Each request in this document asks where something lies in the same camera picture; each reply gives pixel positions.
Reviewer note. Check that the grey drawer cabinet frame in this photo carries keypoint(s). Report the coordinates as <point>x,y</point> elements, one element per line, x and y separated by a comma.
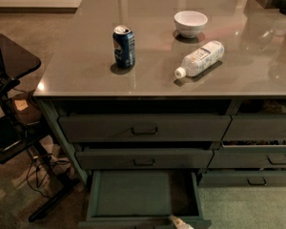
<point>57,106</point>

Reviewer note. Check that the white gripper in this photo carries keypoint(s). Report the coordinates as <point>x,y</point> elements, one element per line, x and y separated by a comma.
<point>182,223</point>

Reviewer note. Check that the black laptop stand cart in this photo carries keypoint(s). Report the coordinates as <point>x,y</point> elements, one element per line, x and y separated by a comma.
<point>16,137</point>

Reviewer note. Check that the brown box with label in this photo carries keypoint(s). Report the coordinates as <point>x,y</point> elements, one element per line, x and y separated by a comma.
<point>26,109</point>

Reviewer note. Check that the white ceramic bowl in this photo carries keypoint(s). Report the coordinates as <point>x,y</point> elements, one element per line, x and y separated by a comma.
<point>190,23</point>

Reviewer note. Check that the grey drawer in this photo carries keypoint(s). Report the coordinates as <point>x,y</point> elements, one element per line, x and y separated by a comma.
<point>143,127</point>
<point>244,179</point>
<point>230,158</point>
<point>143,199</point>
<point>256,127</point>
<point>92,159</point>

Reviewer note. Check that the blue Pepsi soda can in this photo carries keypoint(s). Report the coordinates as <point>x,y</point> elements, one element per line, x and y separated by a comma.
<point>123,43</point>

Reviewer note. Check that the clear plastic water bottle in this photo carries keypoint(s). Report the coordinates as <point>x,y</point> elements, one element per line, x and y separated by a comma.
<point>200,60</point>

